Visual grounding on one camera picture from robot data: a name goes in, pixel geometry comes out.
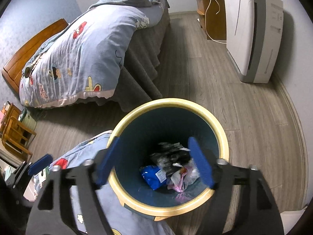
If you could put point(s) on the blue cartoon duvet on bed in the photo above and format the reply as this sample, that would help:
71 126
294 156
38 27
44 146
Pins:
84 61

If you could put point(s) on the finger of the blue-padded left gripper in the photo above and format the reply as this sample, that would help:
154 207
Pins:
40 164

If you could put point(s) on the white grey air purifier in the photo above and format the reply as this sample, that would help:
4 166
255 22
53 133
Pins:
254 33

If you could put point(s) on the blue snack wrapper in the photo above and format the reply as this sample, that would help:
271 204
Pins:
154 176

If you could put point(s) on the grey bed skirt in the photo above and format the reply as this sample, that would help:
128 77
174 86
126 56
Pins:
135 85

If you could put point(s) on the small wooden chair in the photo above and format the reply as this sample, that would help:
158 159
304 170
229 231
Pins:
16 136

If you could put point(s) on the blue cartoon table cloth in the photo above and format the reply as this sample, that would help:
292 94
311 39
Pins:
122 220

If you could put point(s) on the wooden bed headboard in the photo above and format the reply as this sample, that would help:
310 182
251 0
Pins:
12 71

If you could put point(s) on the black plastic bag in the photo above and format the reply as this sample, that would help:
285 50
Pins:
170 157

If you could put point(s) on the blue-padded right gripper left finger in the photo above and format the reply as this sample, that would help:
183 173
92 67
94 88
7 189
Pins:
52 212

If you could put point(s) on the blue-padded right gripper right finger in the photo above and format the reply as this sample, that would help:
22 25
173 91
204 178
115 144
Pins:
257 211

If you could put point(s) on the pink clear plastic bag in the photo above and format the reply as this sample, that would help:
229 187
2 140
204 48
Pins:
186 176

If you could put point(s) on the blue yellow-rimmed trash bin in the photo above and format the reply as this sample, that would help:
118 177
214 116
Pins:
169 120

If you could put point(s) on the wooden cabinet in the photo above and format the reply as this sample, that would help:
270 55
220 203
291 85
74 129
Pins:
212 17

